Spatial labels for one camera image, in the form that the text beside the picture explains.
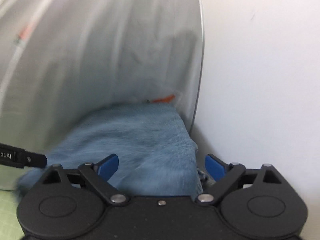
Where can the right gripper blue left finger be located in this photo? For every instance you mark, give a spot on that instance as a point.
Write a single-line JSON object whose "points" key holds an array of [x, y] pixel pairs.
{"points": [[107, 167]]}

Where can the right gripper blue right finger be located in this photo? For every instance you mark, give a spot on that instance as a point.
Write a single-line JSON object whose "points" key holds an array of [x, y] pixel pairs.
{"points": [[215, 167]]}

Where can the blue denim jeans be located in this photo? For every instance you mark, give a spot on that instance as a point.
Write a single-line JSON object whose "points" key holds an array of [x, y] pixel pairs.
{"points": [[156, 155]]}

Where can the green grid cutting mat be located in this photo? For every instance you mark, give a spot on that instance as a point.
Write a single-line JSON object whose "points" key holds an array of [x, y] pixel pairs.
{"points": [[10, 228]]}

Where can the grey carrot print storage bag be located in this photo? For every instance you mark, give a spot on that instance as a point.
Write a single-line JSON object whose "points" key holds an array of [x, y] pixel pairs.
{"points": [[62, 60]]}

